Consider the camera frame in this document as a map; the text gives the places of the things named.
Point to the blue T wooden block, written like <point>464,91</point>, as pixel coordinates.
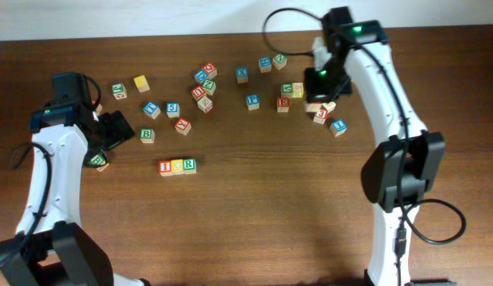
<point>152,110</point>

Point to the green J wooden block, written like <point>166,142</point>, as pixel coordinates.
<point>119,91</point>

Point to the yellow sided wooden block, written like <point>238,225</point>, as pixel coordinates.
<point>298,90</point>

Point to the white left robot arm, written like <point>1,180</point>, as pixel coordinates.
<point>49,246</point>

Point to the red 6 wooden block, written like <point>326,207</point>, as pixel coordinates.
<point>98,109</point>

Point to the red 3 wooden block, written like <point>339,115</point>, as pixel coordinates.
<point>320,115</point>

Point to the green V wooden block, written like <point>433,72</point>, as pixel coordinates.
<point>287,90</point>

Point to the blue X wooden block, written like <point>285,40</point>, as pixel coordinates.
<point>242,75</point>

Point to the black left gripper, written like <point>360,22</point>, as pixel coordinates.
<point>120,130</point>

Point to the green B wooden block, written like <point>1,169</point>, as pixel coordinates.
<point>147,136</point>

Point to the green N wooden block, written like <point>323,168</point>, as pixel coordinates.
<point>279,61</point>

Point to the red Q wooden block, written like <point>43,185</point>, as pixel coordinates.
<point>210,70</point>

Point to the red U wooden block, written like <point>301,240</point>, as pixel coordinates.
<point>198,93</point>

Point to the blue P wooden block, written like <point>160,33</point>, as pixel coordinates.
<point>253,102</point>

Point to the blue L wooden block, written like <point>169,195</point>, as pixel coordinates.
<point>338,127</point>

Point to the green R wooden block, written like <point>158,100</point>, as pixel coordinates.
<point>189,166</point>

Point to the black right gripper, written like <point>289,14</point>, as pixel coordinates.
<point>315,94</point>

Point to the plain O wooden block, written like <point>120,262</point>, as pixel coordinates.
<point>329,106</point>

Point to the red A wooden block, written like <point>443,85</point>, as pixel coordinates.
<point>312,107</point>

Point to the blue D wooden block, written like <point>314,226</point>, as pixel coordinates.
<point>201,76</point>

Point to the red Y wooden block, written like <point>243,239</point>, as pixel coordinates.
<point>183,126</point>

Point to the red I wooden block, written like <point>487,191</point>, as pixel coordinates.
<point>165,168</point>

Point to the red E wooden block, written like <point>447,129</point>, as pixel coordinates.
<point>283,104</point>

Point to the blue 5 wooden block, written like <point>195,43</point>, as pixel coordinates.
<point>172,110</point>

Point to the plain diamond wooden block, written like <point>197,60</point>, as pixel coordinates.
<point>205,104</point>

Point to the green Z wooden block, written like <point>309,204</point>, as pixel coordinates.
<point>209,86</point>

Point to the blue H wooden block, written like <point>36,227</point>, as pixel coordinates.
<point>265,64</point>

